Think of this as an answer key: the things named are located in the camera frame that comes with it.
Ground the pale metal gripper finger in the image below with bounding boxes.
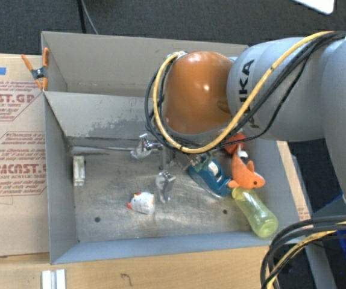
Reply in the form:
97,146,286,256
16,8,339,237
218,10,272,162
130,132,164,160
155,170,177,204

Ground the white toy chicken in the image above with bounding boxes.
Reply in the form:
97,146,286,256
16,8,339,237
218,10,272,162
127,191,156,216

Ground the blue tape dispenser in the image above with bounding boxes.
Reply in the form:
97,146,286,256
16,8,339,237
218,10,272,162
186,157,233,198

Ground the grey metal bin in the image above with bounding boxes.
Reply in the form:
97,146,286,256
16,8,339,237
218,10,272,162
41,31,313,266

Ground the orange toy fish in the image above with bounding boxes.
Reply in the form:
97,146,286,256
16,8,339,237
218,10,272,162
223,132,266,190

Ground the small white plastic block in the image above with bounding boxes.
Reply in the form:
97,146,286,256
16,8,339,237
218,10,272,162
72,155,86,187

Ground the yellow-green clear plastic bottle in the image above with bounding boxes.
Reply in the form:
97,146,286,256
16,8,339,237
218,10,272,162
231,186,280,240

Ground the brown cardboard board red print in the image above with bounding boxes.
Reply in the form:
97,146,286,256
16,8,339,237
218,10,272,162
0,52,51,259

